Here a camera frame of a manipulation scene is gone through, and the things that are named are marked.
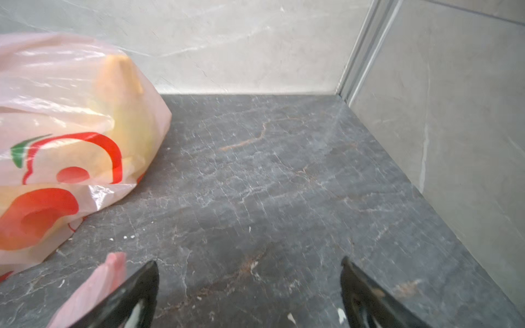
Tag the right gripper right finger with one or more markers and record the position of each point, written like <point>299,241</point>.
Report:
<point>367,304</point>

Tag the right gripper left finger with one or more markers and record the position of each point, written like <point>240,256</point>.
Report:
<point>131,305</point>

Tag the pink strawberry plastic bag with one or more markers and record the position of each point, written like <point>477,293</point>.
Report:
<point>103,281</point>

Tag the pink plastic bag front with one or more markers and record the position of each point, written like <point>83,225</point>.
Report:
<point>80,125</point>

